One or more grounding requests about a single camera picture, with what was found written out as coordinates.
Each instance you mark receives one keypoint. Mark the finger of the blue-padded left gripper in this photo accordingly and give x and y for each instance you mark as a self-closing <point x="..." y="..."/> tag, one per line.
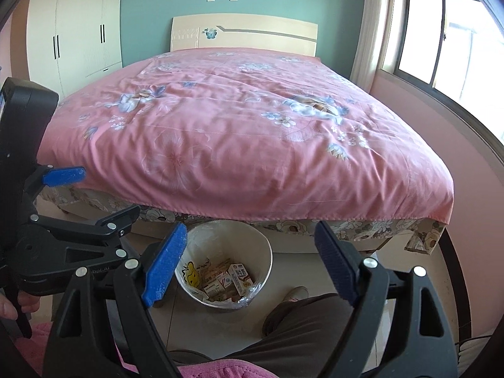
<point x="56" y="177"/>
<point x="120" y="223"/>

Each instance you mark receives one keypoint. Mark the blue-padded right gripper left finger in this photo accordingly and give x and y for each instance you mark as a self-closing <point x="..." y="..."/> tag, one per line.
<point x="81" y="341"/>

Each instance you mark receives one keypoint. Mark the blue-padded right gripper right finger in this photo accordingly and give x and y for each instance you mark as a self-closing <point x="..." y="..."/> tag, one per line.
<point x="420" y="343"/>

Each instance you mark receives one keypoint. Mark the white milk carton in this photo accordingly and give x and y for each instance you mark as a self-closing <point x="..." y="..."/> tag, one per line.
<point x="240" y="278"/>

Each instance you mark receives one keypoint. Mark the white trash bin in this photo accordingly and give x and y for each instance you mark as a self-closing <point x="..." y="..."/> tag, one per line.
<point x="211" y="248"/>

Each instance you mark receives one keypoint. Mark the dark trousers leg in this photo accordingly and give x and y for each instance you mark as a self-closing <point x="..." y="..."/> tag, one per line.
<point x="297" y="340"/>

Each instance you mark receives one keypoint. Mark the shoe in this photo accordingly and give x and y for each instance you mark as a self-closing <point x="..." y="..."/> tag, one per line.
<point x="296" y="294"/>

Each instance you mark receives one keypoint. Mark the white wardrobe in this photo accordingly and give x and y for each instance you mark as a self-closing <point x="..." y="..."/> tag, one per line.
<point x="72" y="43"/>

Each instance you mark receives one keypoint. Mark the pink floral bedspread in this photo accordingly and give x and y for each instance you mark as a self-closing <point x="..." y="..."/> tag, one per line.
<point x="247" y="134"/>

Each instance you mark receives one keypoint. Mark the cream wooden headboard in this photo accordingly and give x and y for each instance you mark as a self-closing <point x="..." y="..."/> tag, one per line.
<point x="250" y="31"/>

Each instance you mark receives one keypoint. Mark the cream curtain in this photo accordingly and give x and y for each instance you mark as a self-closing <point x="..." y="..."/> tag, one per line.
<point x="371" y="38"/>

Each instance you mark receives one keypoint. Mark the window with dark frame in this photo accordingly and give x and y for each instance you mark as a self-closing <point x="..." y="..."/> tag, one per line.
<point x="451" y="50"/>

